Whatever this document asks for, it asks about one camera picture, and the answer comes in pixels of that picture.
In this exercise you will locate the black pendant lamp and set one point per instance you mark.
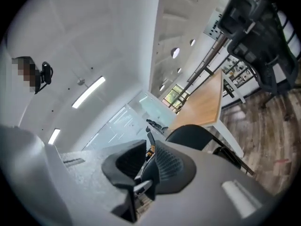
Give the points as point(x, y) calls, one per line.
point(162, 87)
point(175, 52)
point(192, 42)
point(179, 70)

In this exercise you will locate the black head camera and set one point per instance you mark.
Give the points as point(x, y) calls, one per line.
point(47, 73)

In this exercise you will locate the black metal railing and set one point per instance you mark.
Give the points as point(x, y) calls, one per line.
point(207, 60)

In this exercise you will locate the person's head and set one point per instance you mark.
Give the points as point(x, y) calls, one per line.
point(26, 75)

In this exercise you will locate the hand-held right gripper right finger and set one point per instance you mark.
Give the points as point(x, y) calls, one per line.
point(176, 168)

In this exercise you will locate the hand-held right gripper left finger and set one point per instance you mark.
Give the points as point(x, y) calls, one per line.
point(127, 161)

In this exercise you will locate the white smoke detector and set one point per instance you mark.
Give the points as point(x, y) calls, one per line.
point(81, 81)

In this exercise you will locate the wooden table with white legs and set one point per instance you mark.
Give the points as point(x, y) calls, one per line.
point(204, 102)

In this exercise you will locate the long ceiling light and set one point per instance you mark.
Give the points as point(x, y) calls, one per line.
point(54, 136)
point(89, 92)

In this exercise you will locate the yellow item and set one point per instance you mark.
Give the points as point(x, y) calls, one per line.
point(150, 150)

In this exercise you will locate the white panel with black dots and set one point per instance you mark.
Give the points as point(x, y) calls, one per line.
point(212, 26)

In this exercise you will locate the black office chair with headrest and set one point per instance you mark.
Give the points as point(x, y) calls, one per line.
point(261, 43)

